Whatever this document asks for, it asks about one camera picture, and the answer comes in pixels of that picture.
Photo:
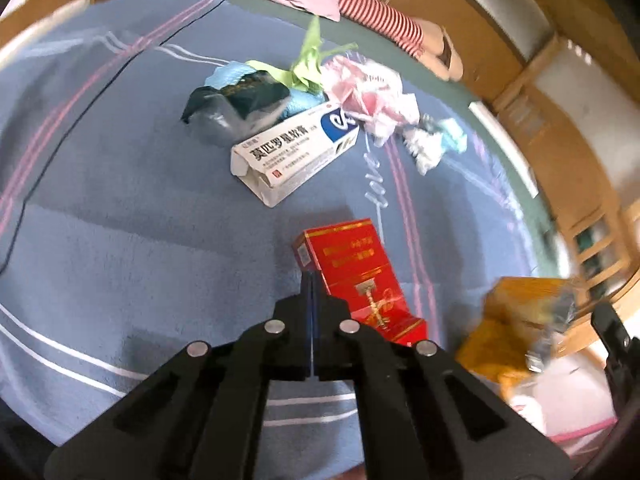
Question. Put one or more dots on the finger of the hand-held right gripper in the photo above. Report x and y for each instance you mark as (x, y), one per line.
(617, 345)

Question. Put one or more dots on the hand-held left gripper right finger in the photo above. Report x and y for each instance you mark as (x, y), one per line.
(327, 335)

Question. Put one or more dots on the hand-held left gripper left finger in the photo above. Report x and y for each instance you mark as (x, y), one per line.
(300, 330)

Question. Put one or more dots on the red cigarette box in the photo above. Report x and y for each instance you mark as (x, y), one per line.
(350, 270)

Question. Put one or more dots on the yellow snack wrapper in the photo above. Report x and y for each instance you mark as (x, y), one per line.
(500, 340)

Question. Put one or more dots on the white ointment box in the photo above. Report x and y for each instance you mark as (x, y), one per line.
(295, 160)

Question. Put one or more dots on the dark green packet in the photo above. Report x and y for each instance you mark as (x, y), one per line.
(250, 92)

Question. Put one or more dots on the pink paper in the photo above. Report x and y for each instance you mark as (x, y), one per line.
(365, 95)

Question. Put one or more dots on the green origami paper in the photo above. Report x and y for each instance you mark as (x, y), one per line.
(305, 67)

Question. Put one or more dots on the blue plaid sheet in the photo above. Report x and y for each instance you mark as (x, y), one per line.
(125, 210)

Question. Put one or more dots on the white flat board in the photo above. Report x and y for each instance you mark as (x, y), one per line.
(505, 155)

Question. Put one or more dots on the red striped plush toy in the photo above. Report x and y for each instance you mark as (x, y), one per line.
(385, 15)

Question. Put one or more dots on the ribbed glass window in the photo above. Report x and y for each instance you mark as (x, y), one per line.
(510, 5)

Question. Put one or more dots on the wooden bunk bed frame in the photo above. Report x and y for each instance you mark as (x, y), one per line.
(590, 185)

